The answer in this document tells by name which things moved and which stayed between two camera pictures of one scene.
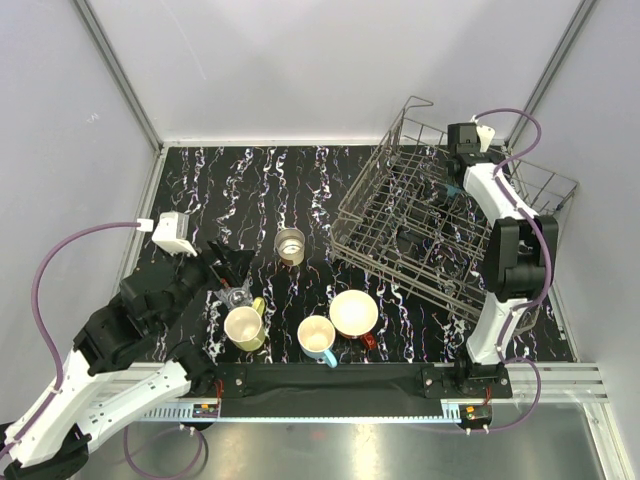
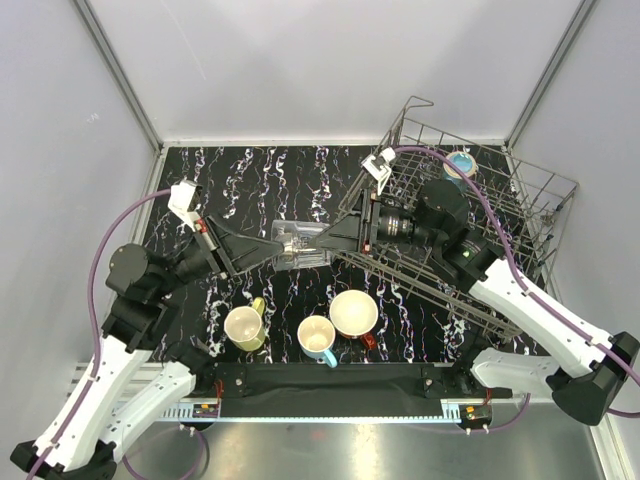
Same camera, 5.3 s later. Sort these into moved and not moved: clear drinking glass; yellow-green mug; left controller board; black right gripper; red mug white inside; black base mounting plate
Moved: black right gripper; clear drinking glass
Not moved: black base mounting plate; yellow-green mug; red mug white inside; left controller board
